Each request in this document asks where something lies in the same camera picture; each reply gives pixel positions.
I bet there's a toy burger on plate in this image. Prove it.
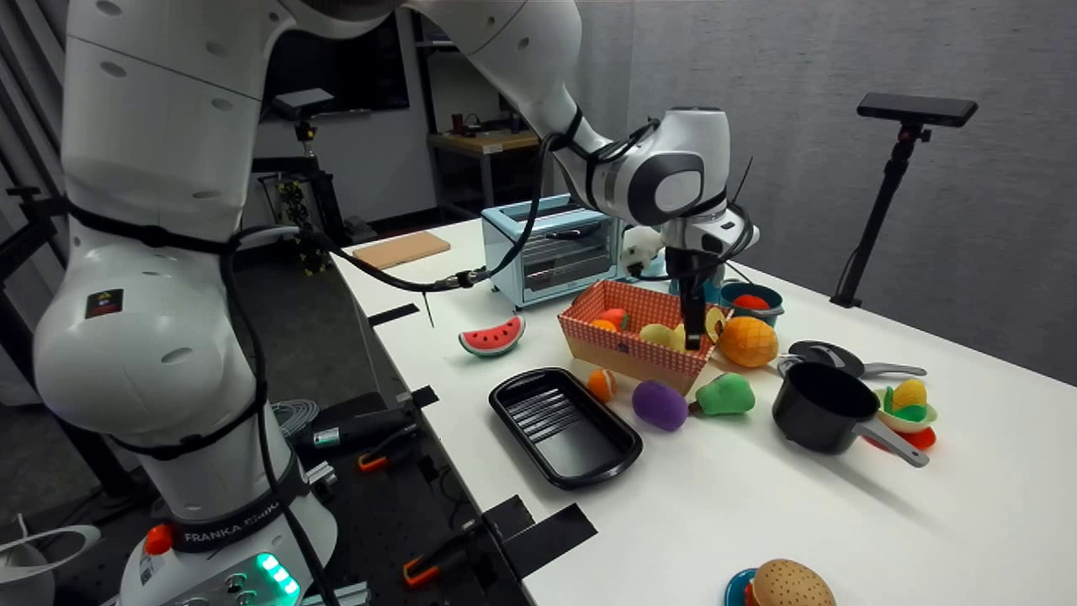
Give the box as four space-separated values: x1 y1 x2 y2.
723 559 836 606

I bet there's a toy fruit bowl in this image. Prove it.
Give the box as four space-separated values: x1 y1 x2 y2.
879 378 935 453

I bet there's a green pear plush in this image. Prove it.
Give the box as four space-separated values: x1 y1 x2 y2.
690 374 755 419

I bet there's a small orange plush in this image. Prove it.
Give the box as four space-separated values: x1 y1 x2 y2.
587 367 617 403

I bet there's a purple plum plush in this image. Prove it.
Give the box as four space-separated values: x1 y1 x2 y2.
634 380 685 431

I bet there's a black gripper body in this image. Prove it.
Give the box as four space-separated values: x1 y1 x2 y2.
662 205 760 280

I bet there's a grey pan lid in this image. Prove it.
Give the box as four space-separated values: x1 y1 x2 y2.
778 339 925 380

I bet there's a black toy saucepan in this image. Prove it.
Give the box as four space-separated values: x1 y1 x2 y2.
772 363 928 467

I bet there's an orange checkered box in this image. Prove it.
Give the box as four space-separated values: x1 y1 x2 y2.
560 284 711 392

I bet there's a watermelon slice plush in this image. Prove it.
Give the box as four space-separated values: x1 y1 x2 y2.
456 318 526 358

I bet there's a teal toy pot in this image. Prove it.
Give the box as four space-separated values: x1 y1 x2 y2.
719 284 784 325

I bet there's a black camera stand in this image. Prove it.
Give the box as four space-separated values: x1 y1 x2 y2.
251 88 338 276
830 91 980 307

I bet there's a light blue toaster oven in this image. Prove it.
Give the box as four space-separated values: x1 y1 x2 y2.
482 193 614 307

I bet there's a black power cord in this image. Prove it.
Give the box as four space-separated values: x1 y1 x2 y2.
322 132 564 295

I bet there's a red tomato plush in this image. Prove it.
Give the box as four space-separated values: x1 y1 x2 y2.
735 293 772 310

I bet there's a black grill pan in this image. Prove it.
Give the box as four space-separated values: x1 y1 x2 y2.
488 367 643 492

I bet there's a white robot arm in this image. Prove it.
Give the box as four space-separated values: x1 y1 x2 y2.
35 0 757 606

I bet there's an orange pumpkin plush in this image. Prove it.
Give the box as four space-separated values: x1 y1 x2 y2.
717 318 778 372

